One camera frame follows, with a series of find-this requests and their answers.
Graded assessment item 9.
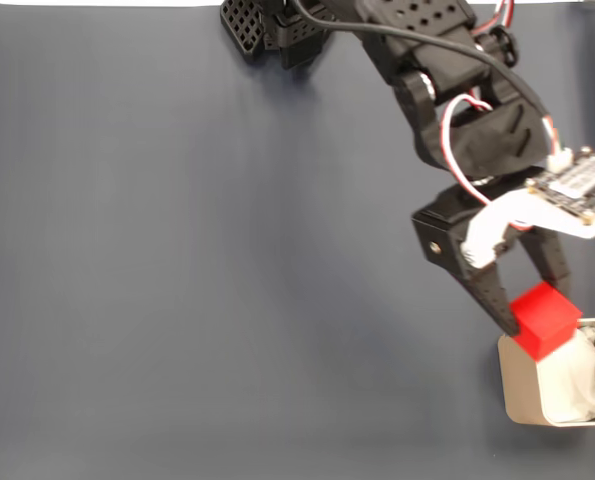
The red cube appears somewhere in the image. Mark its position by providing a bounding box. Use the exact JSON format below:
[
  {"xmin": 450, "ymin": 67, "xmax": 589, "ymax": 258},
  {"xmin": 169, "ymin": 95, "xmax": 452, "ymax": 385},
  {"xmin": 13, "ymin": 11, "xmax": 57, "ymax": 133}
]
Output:
[{"xmin": 509, "ymin": 282, "xmax": 583, "ymax": 362}]

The beige metal box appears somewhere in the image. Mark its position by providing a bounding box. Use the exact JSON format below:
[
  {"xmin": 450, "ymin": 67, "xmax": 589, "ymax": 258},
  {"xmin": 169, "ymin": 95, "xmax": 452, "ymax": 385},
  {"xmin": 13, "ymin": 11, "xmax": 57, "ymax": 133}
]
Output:
[{"xmin": 496, "ymin": 317, "xmax": 595, "ymax": 429}]

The white crumpled tissue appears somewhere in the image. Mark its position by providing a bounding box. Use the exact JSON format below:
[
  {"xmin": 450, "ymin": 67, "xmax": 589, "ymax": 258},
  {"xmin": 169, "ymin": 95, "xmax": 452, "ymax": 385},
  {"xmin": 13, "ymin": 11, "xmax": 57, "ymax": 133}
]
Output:
[{"xmin": 534, "ymin": 327, "xmax": 595, "ymax": 424}]

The dark grey mat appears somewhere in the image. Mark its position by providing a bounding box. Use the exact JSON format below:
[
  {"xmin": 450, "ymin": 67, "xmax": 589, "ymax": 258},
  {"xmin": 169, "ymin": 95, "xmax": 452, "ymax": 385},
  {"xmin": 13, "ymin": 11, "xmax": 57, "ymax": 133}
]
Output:
[{"xmin": 0, "ymin": 3, "xmax": 595, "ymax": 480}]

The camera board on white mount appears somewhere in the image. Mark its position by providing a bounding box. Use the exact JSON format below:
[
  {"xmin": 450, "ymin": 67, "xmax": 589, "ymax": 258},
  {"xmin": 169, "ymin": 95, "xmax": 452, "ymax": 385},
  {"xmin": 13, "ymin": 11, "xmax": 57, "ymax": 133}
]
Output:
[{"xmin": 460, "ymin": 146, "xmax": 595, "ymax": 266}]

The white red servo cable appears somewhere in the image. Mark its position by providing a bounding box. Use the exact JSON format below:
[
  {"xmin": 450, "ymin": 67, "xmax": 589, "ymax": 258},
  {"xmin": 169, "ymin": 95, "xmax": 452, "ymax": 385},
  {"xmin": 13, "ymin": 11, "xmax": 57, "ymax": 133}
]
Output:
[
  {"xmin": 439, "ymin": 94, "xmax": 496, "ymax": 207},
  {"xmin": 474, "ymin": 0, "xmax": 517, "ymax": 37}
]

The black camera cable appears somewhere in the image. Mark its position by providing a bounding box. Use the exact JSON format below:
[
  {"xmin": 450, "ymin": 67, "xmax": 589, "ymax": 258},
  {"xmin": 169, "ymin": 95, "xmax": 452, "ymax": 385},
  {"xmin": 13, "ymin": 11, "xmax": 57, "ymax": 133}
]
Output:
[{"xmin": 291, "ymin": 0, "xmax": 574, "ymax": 174}]

